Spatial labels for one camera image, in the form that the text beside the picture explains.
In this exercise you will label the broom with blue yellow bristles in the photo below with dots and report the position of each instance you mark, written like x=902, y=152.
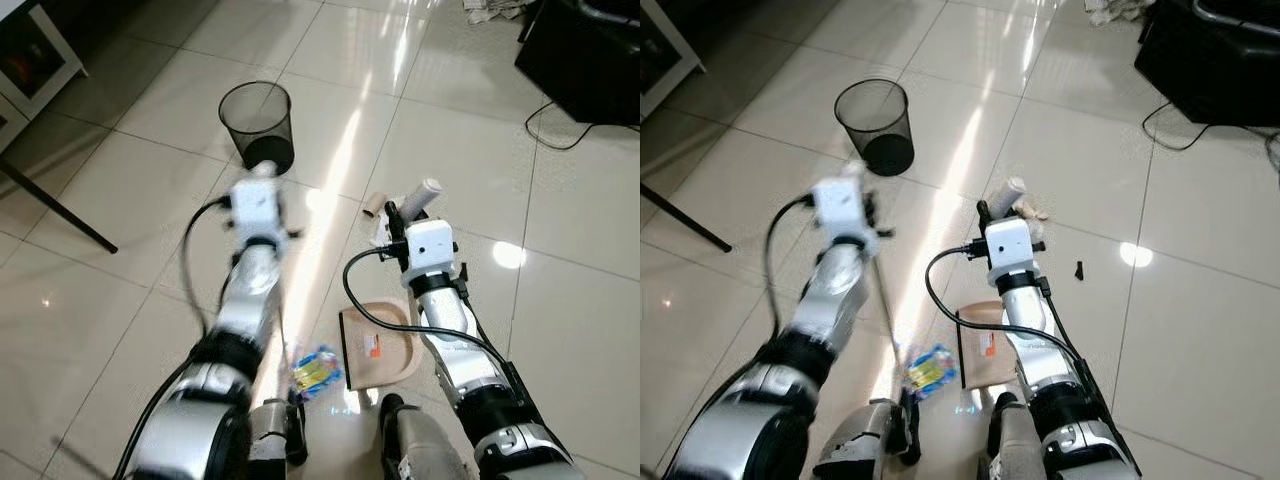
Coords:
x=930, y=372
x=315, y=372

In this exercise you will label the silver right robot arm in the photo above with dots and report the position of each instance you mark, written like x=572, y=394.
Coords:
x=455, y=345
x=1040, y=345

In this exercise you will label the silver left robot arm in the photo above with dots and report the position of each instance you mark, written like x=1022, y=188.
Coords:
x=245, y=300
x=835, y=300

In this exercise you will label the crumpled paper litter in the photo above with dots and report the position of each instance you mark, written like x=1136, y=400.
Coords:
x=1033, y=208
x=376, y=208

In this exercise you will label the black mesh wastebasket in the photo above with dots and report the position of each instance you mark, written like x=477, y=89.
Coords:
x=873, y=120
x=256, y=120

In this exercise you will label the black slanted table leg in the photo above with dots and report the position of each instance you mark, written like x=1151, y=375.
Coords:
x=60, y=205
x=690, y=218

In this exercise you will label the grey right robot leg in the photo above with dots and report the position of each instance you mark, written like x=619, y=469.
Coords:
x=1015, y=440
x=420, y=440

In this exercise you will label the grey robot leg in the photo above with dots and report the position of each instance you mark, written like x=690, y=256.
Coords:
x=865, y=440
x=420, y=440
x=272, y=435
x=1015, y=440

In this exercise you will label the grey left robot leg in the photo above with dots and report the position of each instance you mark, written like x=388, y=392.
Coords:
x=865, y=440
x=272, y=435

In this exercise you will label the crumpled newspaper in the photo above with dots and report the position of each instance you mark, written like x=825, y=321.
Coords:
x=492, y=9
x=1112, y=10

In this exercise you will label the black boxy furniture piece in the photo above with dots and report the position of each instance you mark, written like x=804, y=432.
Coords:
x=1210, y=65
x=580, y=60

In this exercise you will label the white framed cabinet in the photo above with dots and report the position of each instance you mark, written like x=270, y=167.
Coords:
x=35, y=60
x=665, y=50

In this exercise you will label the chrome metal tube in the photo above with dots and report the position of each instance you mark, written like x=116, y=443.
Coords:
x=1235, y=15
x=612, y=10

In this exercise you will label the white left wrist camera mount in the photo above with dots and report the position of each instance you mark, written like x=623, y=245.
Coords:
x=256, y=208
x=840, y=208

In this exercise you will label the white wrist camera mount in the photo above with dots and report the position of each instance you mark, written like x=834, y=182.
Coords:
x=1010, y=245
x=840, y=208
x=430, y=245
x=256, y=208

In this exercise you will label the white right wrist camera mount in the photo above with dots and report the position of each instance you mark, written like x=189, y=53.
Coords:
x=1010, y=245
x=430, y=245

